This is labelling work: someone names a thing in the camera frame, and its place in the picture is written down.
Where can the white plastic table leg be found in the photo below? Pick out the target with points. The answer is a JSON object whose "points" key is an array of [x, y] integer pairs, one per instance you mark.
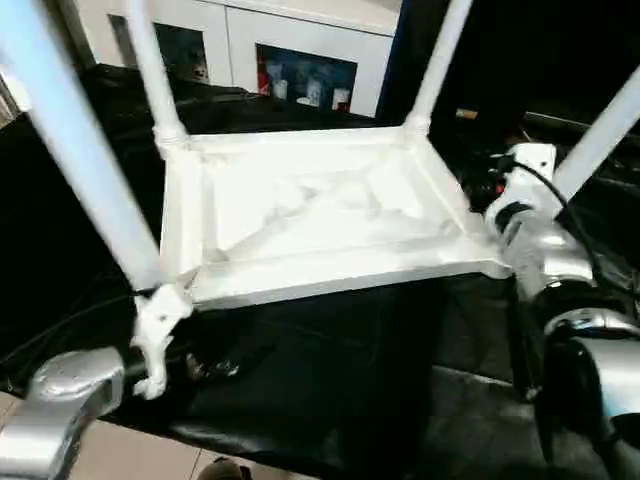
{"points": [[600, 135], [440, 60], [75, 125], [155, 75]]}

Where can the white plastic table top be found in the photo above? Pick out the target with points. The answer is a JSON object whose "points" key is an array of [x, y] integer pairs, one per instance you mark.
{"points": [[325, 225]]}

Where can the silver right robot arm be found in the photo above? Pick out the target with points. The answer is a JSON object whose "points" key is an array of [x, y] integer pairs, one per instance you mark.
{"points": [[550, 245]]}

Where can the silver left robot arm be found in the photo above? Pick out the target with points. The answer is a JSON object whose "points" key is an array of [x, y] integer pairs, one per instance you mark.
{"points": [[65, 380]]}

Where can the small tan label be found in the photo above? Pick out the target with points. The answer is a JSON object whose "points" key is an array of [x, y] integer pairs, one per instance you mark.
{"points": [[466, 114]]}

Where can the black mat cloth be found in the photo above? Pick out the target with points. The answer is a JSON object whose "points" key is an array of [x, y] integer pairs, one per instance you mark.
{"points": [[300, 360]]}

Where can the long black rod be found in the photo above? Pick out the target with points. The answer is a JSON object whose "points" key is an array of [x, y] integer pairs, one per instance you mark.
{"points": [[575, 120]]}

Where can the dark tall cabinet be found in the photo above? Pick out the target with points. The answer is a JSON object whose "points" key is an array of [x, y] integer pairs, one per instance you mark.
{"points": [[550, 40]]}

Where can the white display cabinet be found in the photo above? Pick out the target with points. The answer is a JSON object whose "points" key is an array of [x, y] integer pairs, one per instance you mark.
{"points": [[300, 30]]}

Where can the grey curtain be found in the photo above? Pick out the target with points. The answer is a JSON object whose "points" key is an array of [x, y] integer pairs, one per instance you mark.
{"points": [[72, 30]]}

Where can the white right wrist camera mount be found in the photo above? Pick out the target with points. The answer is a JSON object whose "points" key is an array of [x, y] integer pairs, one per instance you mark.
{"points": [[530, 165]]}

